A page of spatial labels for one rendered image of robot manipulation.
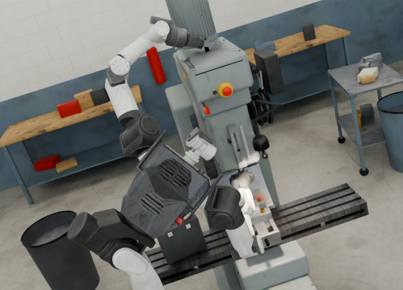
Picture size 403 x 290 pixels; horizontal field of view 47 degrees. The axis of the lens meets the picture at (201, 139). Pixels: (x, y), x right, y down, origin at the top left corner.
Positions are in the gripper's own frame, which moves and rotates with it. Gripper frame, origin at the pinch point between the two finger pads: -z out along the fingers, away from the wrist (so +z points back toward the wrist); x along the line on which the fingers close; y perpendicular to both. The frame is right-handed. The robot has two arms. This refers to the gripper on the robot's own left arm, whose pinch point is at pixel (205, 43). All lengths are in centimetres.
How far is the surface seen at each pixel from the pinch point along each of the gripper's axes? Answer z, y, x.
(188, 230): -14, -92, -3
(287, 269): -57, -98, 26
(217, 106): -7.5, -25.9, 11.3
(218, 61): 1.7, -6.1, 21.1
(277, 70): -47.6, -5.0, -11.3
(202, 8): -1.3, 16.1, -15.4
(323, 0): -312, 97, -354
